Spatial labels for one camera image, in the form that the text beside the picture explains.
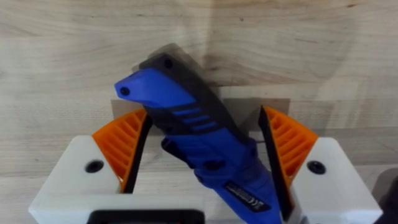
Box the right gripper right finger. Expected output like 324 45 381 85
257 105 384 224

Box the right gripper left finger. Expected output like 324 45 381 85
35 107 154 196

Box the blue electric screwdriver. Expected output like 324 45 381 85
113 52 284 224

